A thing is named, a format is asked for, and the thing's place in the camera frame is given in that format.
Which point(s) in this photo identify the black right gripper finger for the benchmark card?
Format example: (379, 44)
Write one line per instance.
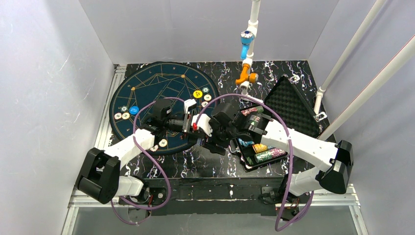
(214, 148)
(220, 139)

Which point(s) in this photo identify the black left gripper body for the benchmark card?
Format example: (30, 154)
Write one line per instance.
(186, 123)

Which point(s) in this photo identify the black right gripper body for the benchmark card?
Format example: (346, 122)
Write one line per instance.
(216, 142)

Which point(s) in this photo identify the yellow poker chip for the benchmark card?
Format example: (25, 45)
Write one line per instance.
(163, 143)
(125, 116)
(207, 97)

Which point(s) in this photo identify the blue small blind button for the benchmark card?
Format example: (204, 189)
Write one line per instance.
(134, 110)

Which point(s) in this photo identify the yellow big blind button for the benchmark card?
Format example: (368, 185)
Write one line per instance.
(198, 94)

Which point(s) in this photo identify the boxed deck of playing cards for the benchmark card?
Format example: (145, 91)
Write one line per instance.
(201, 141)

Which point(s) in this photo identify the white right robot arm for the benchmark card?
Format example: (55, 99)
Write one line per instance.
(332, 162)

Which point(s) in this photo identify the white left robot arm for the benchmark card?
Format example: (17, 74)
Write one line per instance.
(99, 176)

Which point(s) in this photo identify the light blue chip stack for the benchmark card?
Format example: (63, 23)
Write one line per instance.
(245, 143)

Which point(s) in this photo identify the round dark blue poker mat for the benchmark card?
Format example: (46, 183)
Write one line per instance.
(154, 81)

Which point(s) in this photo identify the red and green chip row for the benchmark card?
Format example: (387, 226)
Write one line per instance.
(257, 109)

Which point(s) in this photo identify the yellow chip stack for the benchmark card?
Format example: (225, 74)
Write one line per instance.
(258, 148)

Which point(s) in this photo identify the green and purple chip row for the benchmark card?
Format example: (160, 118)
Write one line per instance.
(269, 155)

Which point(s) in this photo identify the black poker chip case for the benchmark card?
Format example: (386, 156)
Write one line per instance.
(287, 101)

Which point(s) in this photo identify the white thin diagonal pole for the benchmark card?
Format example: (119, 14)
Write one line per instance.
(363, 27)

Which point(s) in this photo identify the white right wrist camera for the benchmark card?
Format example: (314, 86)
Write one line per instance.
(203, 124)

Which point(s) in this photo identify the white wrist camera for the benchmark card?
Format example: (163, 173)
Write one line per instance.
(203, 124)
(189, 104)

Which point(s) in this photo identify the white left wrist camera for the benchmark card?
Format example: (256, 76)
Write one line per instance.
(189, 104)

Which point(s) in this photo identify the white pipe camera stand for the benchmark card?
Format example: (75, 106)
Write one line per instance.
(247, 39)

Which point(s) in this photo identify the aluminium frame rail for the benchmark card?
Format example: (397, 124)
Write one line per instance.
(78, 199)

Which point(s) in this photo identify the white diagonal frame pole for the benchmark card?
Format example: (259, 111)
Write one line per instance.
(392, 67)

